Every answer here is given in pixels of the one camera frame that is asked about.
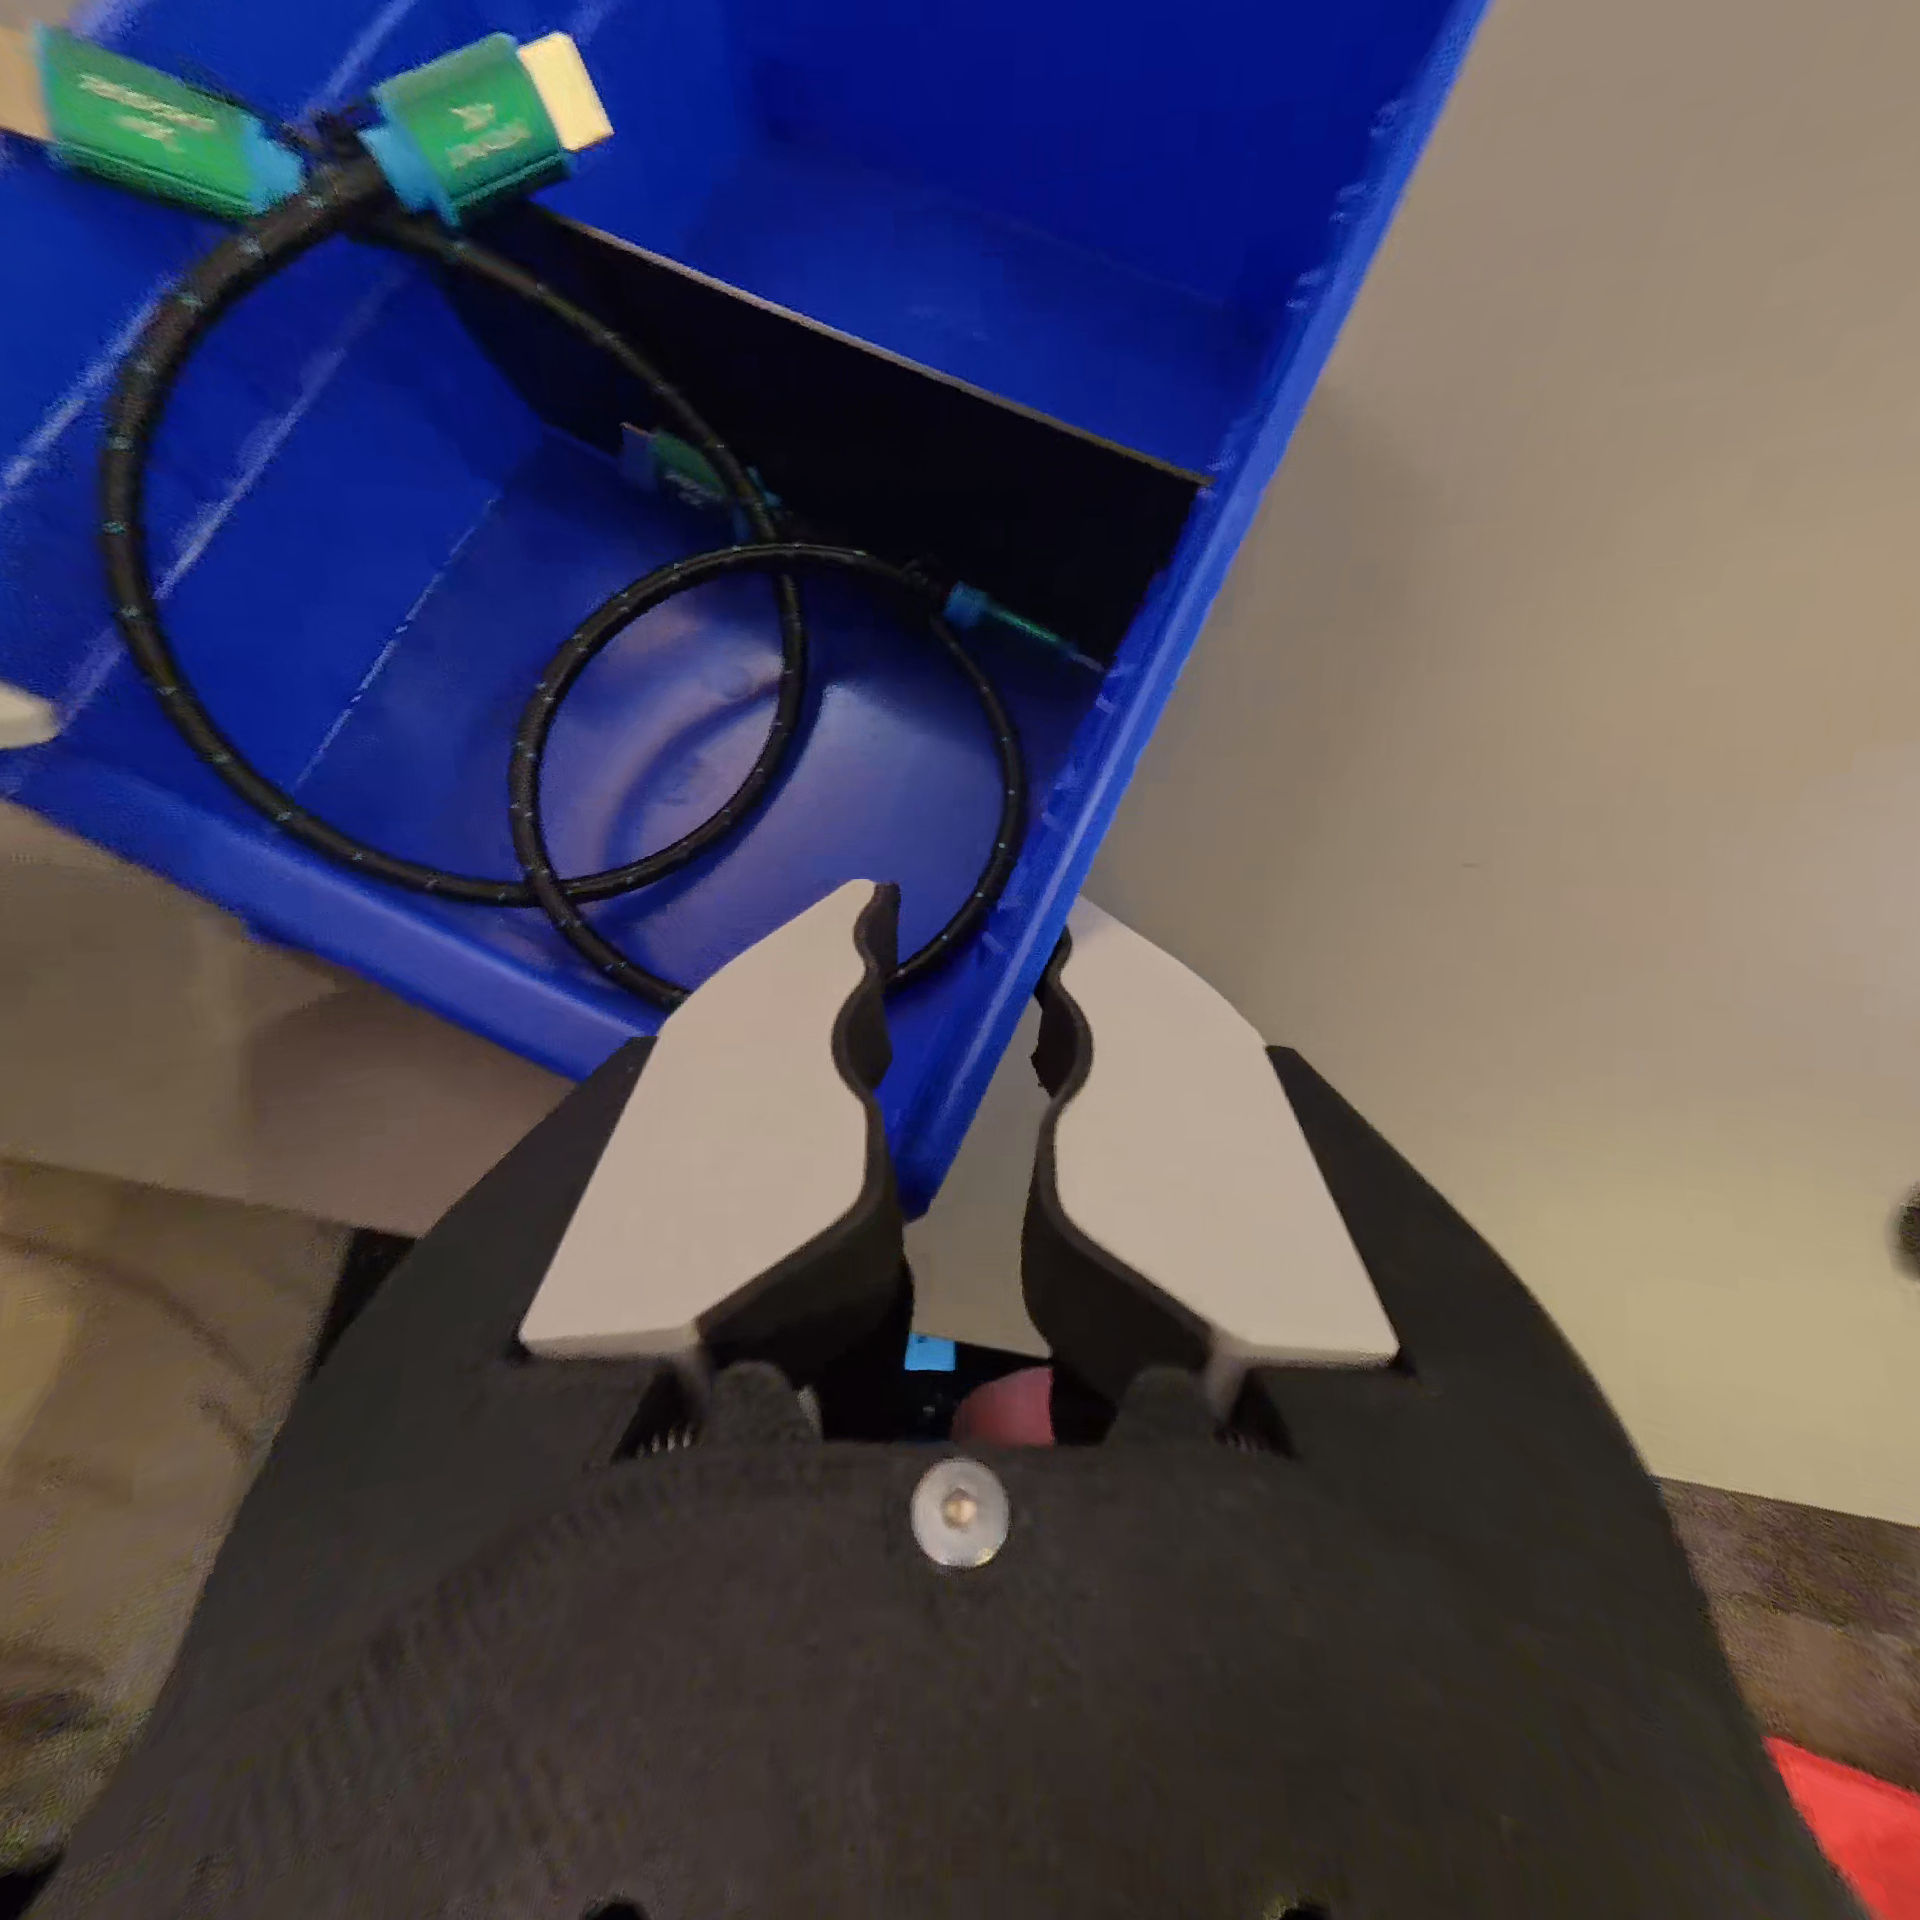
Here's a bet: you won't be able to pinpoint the black bin divider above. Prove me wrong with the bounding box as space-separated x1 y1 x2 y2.
451 200 1213 669

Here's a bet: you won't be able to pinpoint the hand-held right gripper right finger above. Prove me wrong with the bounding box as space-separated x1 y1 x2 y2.
1019 895 1404 1430

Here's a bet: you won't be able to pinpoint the red object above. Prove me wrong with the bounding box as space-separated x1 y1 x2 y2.
1761 1733 1920 1920

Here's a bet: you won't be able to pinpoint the black braided cable green plugs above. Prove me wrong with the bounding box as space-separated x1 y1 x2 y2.
0 23 815 910
507 422 1115 1011

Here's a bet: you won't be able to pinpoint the blue plastic bin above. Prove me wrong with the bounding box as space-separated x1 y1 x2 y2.
0 0 1495 1216

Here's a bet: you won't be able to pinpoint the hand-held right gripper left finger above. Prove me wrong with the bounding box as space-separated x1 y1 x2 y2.
515 880 917 1420

